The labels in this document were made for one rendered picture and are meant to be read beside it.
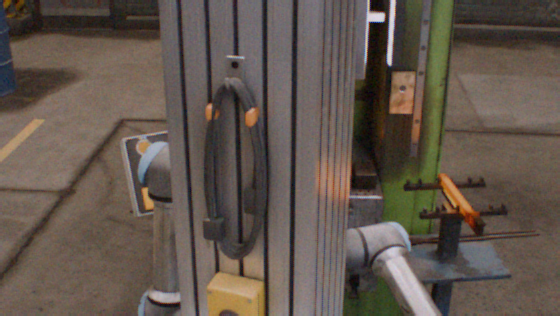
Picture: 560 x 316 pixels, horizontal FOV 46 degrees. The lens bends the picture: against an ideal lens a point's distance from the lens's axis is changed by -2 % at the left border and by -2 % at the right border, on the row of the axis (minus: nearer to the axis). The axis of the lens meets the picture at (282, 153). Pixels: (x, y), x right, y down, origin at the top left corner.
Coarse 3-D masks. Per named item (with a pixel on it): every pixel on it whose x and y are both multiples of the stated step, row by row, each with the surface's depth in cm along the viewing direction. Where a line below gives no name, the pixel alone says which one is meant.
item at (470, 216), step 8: (440, 176) 249; (448, 184) 243; (448, 192) 241; (456, 192) 238; (456, 200) 234; (464, 200) 232; (464, 208) 227; (472, 216) 220; (472, 224) 222; (480, 224) 215; (480, 232) 216
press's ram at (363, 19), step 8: (360, 0) 229; (368, 0) 229; (360, 8) 230; (368, 8) 230; (360, 16) 231; (368, 16) 250; (376, 16) 250; (360, 24) 232; (360, 32) 234; (360, 40) 235; (360, 48) 236; (360, 56) 237; (360, 64) 238; (360, 72) 240
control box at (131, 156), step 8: (136, 136) 234; (144, 136) 235; (152, 136) 236; (160, 136) 237; (120, 144) 238; (128, 144) 233; (136, 144) 234; (128, 152) 232; (136, 152) 234; (128, 160) 232; (136, 160) 233; (128, 168) 232; (136, 168) 233; (128, 176) 234; (136, 176) 232; (128, 184) 237; (136, 184) 232; (136, 192) 232; (136, 200) 231; (136, 208) 231; (144, 208) 232; (136, 216) 234
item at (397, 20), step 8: (400, 0) 239; (392, 8) 242; (400, 8) 240; (392, 16) 242; (400, 16) 242; (392, 24) 243; (400, 24) 243; (392, 32) 244; (400, 32) 244; (392, 40) 245; (400, 40) 245; (392, 48) 247; (400, 48) 247; (392, 56) 248; (400, 56) 248; (392, 64) 249
